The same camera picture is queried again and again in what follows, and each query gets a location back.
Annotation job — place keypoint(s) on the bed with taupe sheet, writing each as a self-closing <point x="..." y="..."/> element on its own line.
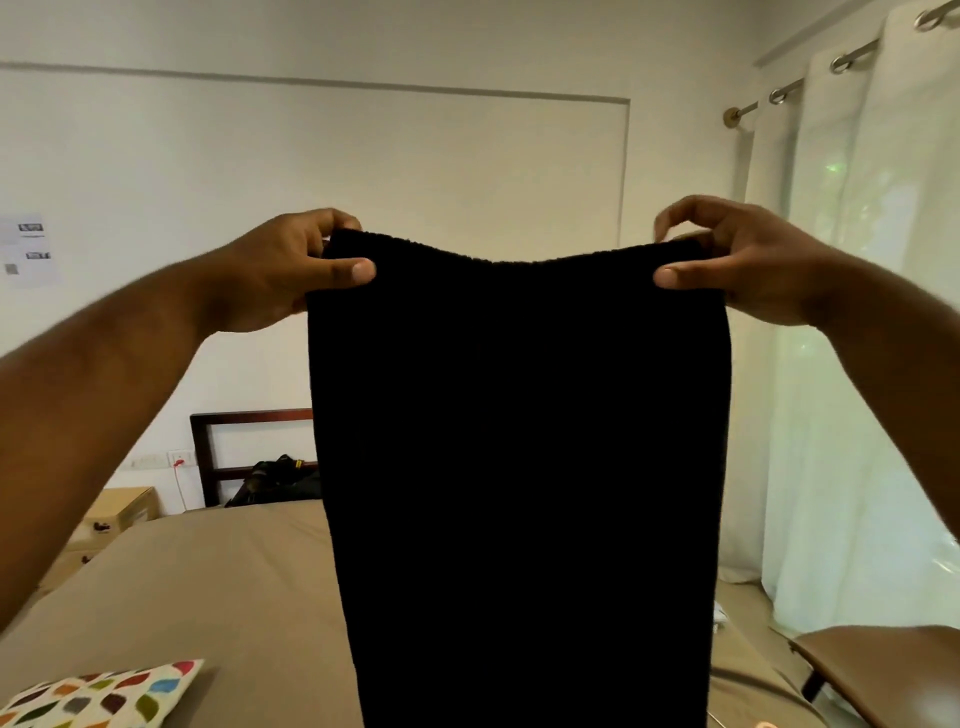
<point x="180" y="585"/>

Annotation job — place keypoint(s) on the person's left forearm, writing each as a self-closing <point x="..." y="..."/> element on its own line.
<point x="90" y="405"/>

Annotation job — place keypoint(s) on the brown chair with black legs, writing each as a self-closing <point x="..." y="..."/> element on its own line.
<point x="885" y="668"/>

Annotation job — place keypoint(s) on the person's right forearm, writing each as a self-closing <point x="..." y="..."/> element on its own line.
<point x="900" y="375"/>

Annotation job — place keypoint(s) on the metal curtain rod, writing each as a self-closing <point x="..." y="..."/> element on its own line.
<point x="848" y="57"/>

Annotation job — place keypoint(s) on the sheer white curtain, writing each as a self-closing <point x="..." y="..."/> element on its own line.
<point x="855" y="480"/>

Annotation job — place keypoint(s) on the person's right hand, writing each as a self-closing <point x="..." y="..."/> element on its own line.
<point x="758" y="263"/>

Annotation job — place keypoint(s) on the black bag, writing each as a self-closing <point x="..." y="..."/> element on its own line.
<point x="278" y="480"/>

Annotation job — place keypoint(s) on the white wall socket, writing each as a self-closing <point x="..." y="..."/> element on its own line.
<point x="162" y="461"/>

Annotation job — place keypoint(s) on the colourful leaf print pillow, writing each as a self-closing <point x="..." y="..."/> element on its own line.
<point x="98" y="698"/>

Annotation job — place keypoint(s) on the black slatted headboard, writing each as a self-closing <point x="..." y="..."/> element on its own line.
<point x="248" y="416"/>

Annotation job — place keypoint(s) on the cardboard boxes left of bed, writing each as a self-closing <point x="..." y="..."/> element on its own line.
<point x="113" y="513"/>

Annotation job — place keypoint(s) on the white paper wall notice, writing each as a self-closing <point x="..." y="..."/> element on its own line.
<point x="27" y="263"/>

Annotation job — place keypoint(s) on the person's left hand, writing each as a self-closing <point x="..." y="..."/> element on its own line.
<point x="278" y="270"/>

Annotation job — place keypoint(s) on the black garment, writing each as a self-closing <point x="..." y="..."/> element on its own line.
<point x="525" y="495"/>

